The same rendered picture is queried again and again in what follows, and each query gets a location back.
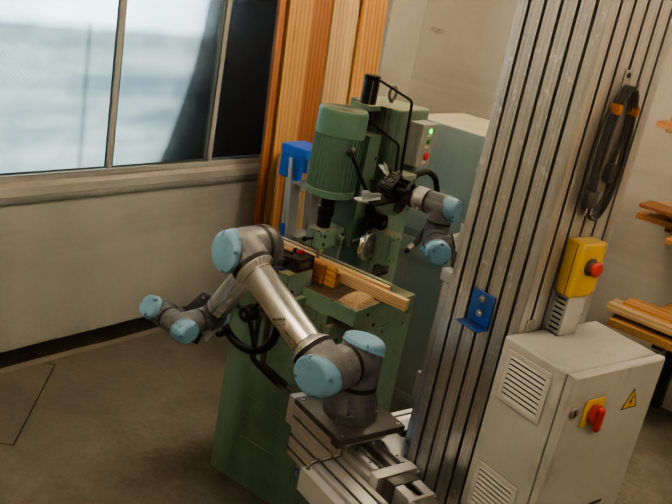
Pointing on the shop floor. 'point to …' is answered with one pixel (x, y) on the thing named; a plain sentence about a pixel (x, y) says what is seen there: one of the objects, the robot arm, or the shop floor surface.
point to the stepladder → (298, 153)
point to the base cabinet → (275, 412)
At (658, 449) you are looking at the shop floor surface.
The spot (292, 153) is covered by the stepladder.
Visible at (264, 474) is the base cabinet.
